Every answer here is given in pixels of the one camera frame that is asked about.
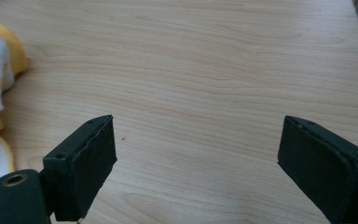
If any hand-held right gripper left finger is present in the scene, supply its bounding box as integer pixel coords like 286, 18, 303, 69
42, 114, 118, 222

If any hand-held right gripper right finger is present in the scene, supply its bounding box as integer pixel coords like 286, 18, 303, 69
277, 115, 358, 224

